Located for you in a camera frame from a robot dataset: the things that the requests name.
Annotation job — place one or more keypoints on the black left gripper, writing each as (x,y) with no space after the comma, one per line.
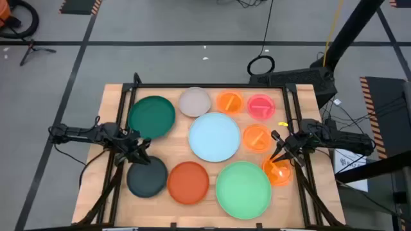
(128,146)

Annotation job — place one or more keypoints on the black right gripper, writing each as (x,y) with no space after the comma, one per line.
(297,144)

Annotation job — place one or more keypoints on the dark grey plastic plate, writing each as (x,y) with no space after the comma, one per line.
(147,180)

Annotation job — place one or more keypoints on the dark green plastic plate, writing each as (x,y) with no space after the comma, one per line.
(151,115)

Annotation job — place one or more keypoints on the large light green plate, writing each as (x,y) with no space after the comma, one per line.
(243,190)

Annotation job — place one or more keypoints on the orange translucent plate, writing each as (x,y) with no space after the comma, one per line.
(278,176)
(229,102)
(257,138)

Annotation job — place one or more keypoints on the small pale grey plate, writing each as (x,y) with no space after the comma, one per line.
(195,102)

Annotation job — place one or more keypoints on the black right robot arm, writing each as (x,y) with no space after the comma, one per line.
(346,139)

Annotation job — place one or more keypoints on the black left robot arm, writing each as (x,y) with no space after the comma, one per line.
(80,133)

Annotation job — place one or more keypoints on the small yellow tag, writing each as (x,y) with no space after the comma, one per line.
(283,124)

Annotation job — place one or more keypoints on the pink translucent plate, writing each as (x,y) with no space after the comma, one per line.
(261,107)

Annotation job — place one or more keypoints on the rust orange plastic plate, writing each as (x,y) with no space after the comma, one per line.
(187,183)

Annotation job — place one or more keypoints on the large light blue plate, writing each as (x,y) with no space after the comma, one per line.
(214,137)

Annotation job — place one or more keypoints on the black stand base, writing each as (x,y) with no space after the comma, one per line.
(289,78)

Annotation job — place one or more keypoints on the white box with code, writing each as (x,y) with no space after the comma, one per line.
(348,163)

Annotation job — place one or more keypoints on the small white adapter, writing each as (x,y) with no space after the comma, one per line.
(337,102)

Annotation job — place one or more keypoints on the black neighbouring table beam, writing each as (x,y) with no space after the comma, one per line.
(369,168)

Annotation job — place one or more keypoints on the large hazard striped platform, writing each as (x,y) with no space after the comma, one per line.
(385,112)

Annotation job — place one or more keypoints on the black tripod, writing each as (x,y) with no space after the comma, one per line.
(32,48)

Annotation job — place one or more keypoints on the hazard striped floor mat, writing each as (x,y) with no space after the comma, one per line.
(401,2)
(78,6)

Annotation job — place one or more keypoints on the orange vacuum cleaner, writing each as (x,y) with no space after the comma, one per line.
(4,11)

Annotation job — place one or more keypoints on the black aluminium table frame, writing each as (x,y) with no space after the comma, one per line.
(208,85)

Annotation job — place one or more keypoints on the black camera stand pole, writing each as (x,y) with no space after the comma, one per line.
(350,32)

